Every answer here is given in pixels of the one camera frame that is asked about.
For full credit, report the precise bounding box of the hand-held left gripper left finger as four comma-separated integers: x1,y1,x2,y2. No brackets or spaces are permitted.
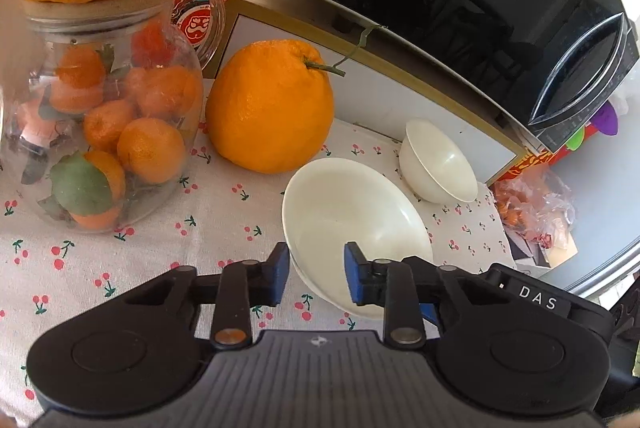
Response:
127,242,292,350

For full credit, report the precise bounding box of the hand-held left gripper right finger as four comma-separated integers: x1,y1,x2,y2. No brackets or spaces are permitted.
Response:
344,242,494,350

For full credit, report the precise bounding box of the medium cream bowl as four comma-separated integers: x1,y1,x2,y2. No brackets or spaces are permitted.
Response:
281,158,434,309

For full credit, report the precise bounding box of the cherry print tablecloth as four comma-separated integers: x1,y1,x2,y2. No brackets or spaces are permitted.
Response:
0,118,516,409

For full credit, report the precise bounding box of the plastic bag of small fruit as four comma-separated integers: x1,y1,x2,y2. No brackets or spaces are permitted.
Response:
492,168,577,254

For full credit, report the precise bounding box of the small cream bowl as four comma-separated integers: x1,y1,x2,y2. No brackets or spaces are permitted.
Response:
398,118,479,204

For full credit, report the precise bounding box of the red printed box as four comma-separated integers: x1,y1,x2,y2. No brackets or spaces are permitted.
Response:
492,100,621,189

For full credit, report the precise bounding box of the large orange with stem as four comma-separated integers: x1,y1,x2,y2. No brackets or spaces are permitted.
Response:
205,39,347,175

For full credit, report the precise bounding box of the pile of small oranges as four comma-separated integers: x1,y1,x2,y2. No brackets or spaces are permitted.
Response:
20,20,201,231

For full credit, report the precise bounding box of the white gold-edged stand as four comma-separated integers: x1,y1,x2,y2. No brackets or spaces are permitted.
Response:
212,0,531,185

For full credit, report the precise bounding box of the black microwave oven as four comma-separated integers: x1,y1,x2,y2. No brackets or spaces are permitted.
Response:
255,0,640,152

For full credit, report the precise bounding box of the glass jar with cork lid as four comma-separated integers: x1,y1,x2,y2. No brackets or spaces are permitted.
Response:
0,0,205,235

